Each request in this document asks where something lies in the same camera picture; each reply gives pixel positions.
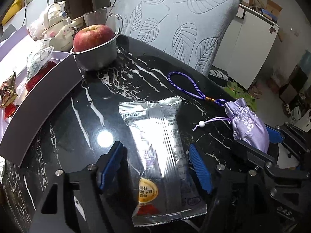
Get lavender satin drawstring pouch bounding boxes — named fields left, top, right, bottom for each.
left=167, top=71, right=270, bottom=154

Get silver foil snack packet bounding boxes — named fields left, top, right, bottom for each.
left=119, top=96, right=207, bottom=227

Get dark red knitted ball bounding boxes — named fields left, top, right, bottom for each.
left=25, top=61, right=56, bottom=93

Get red gold snack bag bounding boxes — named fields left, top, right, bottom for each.
left=0, top=71, right=17, bottom=108

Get red cartoon snack packet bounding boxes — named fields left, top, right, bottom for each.
left=4, top=103, right=17, bottom=119

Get green frog slippers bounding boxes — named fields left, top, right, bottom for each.
left=224, top=81, right=257, bottom=112

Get white cabinet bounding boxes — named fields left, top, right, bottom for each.
left=213, top=4, right=279, bottom=89

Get open lavender gift box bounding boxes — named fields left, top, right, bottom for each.
left=0, top=25, right=84, bottom=168

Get small metal bowl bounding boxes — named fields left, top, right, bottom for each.
left=70, top=33, right=119, bottom=71

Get red apple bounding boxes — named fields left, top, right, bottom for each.
left=73, top=24, right=115, bottom=52

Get white cartoon kettle bottle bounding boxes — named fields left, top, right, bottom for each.
left=42, top=3, right=74, bottom=52

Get clear plastic bag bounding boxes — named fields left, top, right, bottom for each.
left=28, top=18, right=45, bottom=41

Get white mini fridge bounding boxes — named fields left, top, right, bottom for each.
left=3, top=0, right=54, bottom=31

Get yellow pot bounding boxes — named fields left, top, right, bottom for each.
left=1, top=0, right=22, bottom=26

